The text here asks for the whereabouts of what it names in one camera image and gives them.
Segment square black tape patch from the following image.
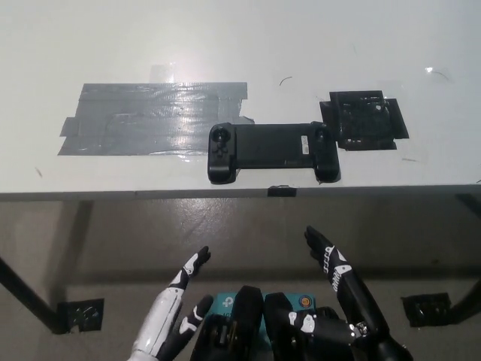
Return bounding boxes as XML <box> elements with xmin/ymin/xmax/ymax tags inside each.
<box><xmin>318</xmin><ymin>89</ymin><xmax>410</xmax><ymax>152</ymax></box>

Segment black game controller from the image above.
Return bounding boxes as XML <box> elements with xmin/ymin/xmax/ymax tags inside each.
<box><xmin>206</xmin><ymin>120</ymin><xmax>342</xmax><ymax>185</ymax></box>

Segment black table leg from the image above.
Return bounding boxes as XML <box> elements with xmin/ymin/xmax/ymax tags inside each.
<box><xmin>0</xmin><ymin>254</ymin><xmax>68</xmax><ymax>335</ymax></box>
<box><xmin>447</xmin><ymin>268</ymin><xmax>481</xmax><ymax>325</ymax></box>

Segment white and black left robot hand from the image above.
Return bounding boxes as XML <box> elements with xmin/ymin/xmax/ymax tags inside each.
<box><xmin>132</xmin><ymin>245</ymin><xmax>215</xmax><ymax>359</ymax></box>

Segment large grey duct tape patch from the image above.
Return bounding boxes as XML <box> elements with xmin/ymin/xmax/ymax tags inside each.
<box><xmin>57</xmin><ymin>80</ymin><xmax>257</xmax><ymax>157</ymax></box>

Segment black robot torso teal tops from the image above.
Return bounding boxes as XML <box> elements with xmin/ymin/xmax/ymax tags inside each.
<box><xmin>189</xmin><ymin>285</ymin><xmax>354</xmax><ymax>361</ymax></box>

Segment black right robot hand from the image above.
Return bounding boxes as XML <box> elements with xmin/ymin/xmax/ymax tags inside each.
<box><xmin>286</xmin><ymin>225</ymin><xmax>390</xmax><ymax>341</ymax></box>

